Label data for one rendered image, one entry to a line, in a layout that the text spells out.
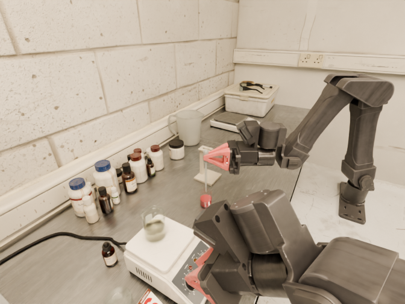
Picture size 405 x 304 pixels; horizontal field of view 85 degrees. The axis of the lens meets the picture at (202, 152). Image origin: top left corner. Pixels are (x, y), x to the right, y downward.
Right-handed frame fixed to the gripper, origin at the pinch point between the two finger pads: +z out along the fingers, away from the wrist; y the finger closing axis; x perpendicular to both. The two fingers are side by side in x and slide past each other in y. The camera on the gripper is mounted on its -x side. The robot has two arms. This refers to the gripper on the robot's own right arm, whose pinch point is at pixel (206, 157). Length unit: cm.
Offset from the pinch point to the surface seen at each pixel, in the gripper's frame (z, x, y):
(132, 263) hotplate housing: 17.2, 12.5, 25.0
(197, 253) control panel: 2.8, 12.0, 23.2
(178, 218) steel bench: 8.6, 18.0, 6.5
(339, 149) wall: -102, 46, -85
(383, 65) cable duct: -105, -14, -77
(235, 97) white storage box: -23, 7, -89
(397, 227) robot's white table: -56, 18, 11
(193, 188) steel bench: 4.4, 18.1, -8.1
